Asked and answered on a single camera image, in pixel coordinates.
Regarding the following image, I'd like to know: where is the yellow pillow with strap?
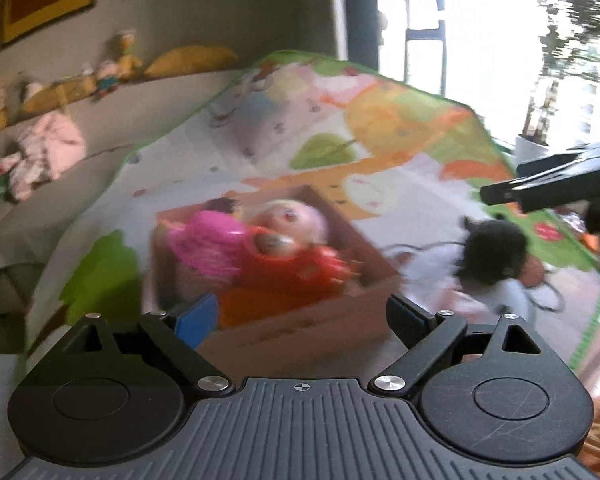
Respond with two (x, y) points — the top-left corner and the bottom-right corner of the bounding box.
(20, 77), (98, 114)

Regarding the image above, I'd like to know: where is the white plant pot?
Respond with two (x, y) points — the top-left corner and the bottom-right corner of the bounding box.
(515, 135), (552, 166)

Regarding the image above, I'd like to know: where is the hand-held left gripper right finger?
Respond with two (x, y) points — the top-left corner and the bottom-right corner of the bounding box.
(372, 294), (543, 396)

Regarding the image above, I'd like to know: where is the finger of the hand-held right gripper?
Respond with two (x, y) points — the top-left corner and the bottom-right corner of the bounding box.
(515, 139), (600, 181)
(480, 167), (600, 214)

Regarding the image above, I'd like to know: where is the large yellow pillow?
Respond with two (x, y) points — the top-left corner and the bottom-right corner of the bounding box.
(145, 45), (238, 80)

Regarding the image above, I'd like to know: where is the colourful cartoon play mat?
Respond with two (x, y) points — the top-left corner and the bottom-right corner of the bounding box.
(17, 50), (600, 376)

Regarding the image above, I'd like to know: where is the black plush toy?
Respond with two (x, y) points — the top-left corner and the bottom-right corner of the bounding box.
(455, 217), (531, 296)

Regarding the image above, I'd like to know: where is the pink quilted jacket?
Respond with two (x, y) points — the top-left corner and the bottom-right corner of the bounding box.
(7, 112), (88, 202)

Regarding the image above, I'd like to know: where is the green potted plant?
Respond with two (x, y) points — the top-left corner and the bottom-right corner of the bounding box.
(520, 0), (600, 146)

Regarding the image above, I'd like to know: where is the orange plastic shell half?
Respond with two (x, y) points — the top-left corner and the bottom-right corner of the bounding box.
(217, 287), (331, 330)

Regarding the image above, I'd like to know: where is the small plush doll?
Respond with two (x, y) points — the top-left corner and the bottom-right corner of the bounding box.
(92, 60), (122, 99)

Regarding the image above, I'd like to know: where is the orange plush toy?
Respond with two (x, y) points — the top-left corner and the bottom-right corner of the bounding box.
(240, 227), (331, 301)

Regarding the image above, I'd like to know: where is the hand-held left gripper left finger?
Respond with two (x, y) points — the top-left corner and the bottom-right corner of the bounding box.
(62, 292), (236, 396)

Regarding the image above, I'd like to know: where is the yellow duck plush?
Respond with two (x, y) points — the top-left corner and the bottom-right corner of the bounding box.
(112, 30), (144, 81)

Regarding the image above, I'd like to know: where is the pink cardboard box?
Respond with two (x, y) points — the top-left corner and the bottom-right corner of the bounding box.
(152, 185), (403, 366)

